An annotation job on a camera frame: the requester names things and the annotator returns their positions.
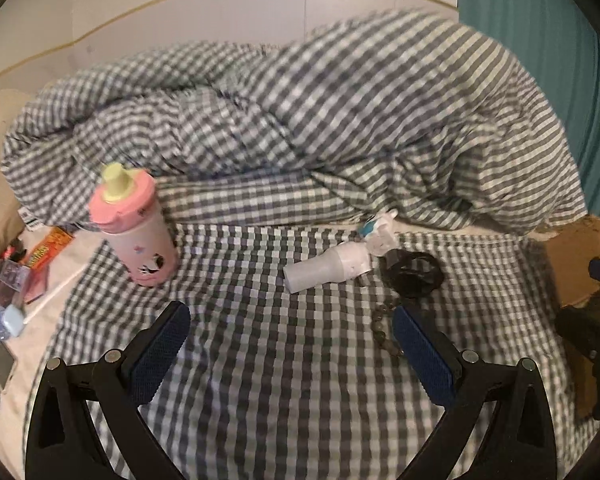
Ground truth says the cardboard box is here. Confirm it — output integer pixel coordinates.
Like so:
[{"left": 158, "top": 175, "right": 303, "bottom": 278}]
[{"left": 545, "top": 215, "right": 600, "bottom": 421}]

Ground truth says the grey white checked duvet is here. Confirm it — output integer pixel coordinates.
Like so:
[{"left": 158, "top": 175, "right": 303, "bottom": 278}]
[{"left": 1, "top": 10, "right": 588, "bottom": 237}]

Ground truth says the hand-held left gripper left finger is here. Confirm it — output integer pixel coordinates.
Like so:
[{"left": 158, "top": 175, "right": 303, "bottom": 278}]
[{"left": 24, "top": 301, "right": 192, "bottom": 480}]

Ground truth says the small red black item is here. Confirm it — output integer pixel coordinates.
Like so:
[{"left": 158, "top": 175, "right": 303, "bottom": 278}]
[{"left": 0, "top": 240, "right": 28, "bottom": 266}]

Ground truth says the brown bead bracelet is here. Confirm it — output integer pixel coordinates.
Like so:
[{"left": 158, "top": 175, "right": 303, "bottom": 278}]
[{"left": 371, "top": 299, "right": 406, "bottom": 357}]

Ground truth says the pink flat case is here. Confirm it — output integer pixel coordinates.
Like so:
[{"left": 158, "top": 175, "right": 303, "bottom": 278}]
[{"left": 25, "top": 265, "right": 51, "bottom": 305}]

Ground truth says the small white blue tube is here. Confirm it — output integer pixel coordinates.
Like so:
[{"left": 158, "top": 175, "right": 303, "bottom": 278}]
[{"left": 360, "top": 211, "right": 400, "bottom": 256}]

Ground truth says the white bed sheet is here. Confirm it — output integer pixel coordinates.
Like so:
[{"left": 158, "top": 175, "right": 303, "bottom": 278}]
[{"left": 0, "top": 230, "right": 106, "bottom": 461}]

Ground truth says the white stick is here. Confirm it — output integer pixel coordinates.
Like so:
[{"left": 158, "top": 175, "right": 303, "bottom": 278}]
[{"left": 22, "top": 265, "right": 89, "bottom": 324}]

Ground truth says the orange snack packet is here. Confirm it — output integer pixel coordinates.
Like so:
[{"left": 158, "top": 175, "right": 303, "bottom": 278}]
[{"left": 22, "top": 226, "right": 76, "bottom": 267}]

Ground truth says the pink drinking bottle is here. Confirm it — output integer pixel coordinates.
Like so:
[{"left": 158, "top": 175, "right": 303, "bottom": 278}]
[{"left": 89, "top": 162, "right": 178, "bottom": 288}]

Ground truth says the purple transparent case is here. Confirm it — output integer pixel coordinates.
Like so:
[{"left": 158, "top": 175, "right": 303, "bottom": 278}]
[{"left": 0, "top": 260, "right": 33, "bottom": 294}]

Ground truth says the grey white checked sheet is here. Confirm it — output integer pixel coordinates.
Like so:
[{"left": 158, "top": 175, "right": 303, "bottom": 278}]
[{"left": 22, "top": 220, "right": 600, "bottom": 480}]

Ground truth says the teal curtain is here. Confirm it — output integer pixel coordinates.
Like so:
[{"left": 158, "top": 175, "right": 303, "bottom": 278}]
[{"left": 455, "top": 0, "right": 600, "bottom": 226}]

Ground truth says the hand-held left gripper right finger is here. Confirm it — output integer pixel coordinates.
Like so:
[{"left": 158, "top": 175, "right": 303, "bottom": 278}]
[{"left": 391, "top": 304, "right": 557, "bottom": 480}]

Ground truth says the small white plastic bottle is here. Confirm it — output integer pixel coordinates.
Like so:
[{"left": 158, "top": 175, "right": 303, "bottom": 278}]
[{"left": 283, "top": 241, "right": 371, "bottom": 294}]

